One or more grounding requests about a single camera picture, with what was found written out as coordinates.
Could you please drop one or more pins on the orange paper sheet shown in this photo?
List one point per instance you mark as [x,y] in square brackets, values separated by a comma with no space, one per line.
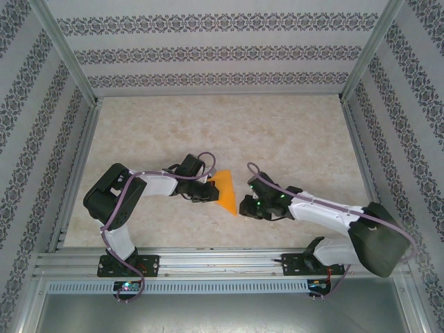
[227,194]

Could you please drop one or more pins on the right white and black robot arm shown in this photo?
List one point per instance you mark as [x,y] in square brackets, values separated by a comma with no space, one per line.
[378,243]

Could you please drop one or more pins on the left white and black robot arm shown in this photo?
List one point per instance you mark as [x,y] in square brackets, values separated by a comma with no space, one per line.
[104,197]

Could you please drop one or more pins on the grey sheet metal tray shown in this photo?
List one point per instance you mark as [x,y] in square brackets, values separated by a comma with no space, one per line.
[222,315]

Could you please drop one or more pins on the thin aluminium crossbar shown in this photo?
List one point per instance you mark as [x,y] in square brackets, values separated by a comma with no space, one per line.
[218,94]

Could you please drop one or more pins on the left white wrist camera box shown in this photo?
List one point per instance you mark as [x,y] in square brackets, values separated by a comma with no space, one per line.
[211,174]

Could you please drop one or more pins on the wide aluminium base rail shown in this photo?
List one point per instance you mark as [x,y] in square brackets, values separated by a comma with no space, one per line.
[222,263]

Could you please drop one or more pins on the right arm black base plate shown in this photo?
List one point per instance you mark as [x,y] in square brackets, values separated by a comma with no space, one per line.
[291,265]

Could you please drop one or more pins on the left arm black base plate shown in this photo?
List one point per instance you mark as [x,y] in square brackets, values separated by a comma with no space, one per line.
[151,265]

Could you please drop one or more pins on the aluminium side rail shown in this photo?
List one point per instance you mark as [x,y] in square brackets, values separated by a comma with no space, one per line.
[356,138]
[87,138]

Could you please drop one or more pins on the aluminium frame post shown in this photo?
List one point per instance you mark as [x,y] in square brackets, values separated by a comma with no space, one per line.
[367,52]
[69,52]

